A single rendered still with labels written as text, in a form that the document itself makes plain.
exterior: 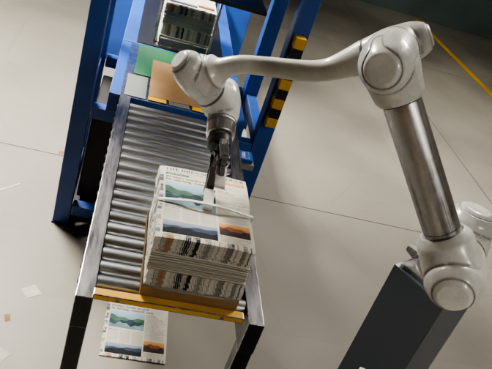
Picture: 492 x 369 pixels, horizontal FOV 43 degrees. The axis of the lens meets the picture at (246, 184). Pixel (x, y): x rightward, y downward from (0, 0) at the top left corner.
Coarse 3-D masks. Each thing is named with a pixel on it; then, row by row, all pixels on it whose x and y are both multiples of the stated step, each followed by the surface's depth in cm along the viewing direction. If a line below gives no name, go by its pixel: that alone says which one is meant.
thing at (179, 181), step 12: (168, 168) 195; (180, 168) 197; (156, 180) 196; (168, 180) 188; (180, 180) 191; (192, 180) 193; (204, 180) 195; (228, 180) 199; (156, 192) 188; (168, 192) 183; (180, 192) 185; (192, 192) 187; (216, 192) 191; (228, 192) 193; (240, 192) 195; (228, 204) 187; (240, 204) 189
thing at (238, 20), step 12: (120, 0) 488; (132, 0) 489; (120, 12) 493; (228, 12) 500; (240, 12) 501; (120, 24) 498; (228, 24) 505; (240, 24) 506; (120, 36) 503; (240, 36) 511; (108, 48) 508; (120, 48) 509; (240, 48) 518
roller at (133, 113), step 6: (132, 114) 270; (138, 114) 271; (144, 114) 272; (150, 114) 274; (150, 120) 272; (156, 120) 273; (162, 120) 273; (168, 120) 274; (174, 120) 276; (174, 126) 274; (180, 126) 275; (186, 126) 276; (192, 126) 277; (198, 126) 278; (198, 132) 277; (204, 132) 277
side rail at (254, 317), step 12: (240, 168) 257; (240, 180) 249; (252, 264) 205; (252, 276) 200; (252, 288) 194; (252, 300) 190; (252, 312) 185; (240, 324) 189; (252, 324) 181; (240, 336) 186; (252, 336) 183; (240, 348) 186; (252, 348) 186
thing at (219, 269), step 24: (168, 216) 173; (192, 216) 177; (216, 216) 181; (168, 240) 166; (192, 240) 167; (216, 240) 170; (240, 240) 173; (144, 264) 181; (168, 264) 170; (192, 264) 170; (216, 264) 171; (240, 264) 173; (168, 288) 175; (192, 288) 175; (216, 288) 176; (240, 288) 176
